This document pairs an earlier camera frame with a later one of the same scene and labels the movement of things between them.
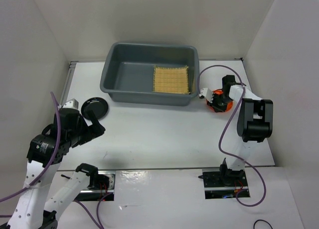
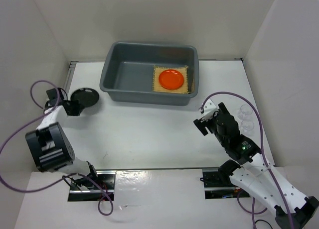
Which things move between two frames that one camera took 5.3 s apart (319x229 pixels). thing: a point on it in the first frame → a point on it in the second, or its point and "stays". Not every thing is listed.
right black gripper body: (219, 102) → (214, 128)
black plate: (95, 106) → (86, 96)
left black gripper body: (79, 135) → (75, 107)
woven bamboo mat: (173, 80) stays
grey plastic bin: (127, 74) stays
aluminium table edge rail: (66, 93) stays
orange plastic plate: (229, 104) → (171, 79)
